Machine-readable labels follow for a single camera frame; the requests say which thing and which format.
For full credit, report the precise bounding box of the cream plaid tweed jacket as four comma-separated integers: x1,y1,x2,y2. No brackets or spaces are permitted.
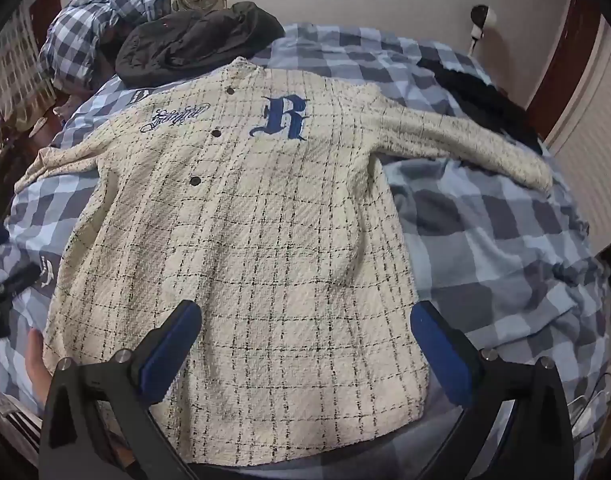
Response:
20,58,552,466

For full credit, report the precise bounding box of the person's left hand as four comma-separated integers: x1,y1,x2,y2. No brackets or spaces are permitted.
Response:
25,328,52,405

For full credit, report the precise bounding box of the black padded jacket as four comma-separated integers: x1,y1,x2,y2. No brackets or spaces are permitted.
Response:
115,1,284,88

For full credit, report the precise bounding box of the black garment at bed edge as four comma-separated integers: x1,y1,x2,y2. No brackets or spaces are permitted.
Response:
417,58,543,155

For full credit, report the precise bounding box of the dark red door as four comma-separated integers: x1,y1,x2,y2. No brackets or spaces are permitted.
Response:
527,0,601,141

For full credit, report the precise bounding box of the wall mounted hair dryer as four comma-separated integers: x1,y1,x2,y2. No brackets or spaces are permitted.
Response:
468,4,497,56

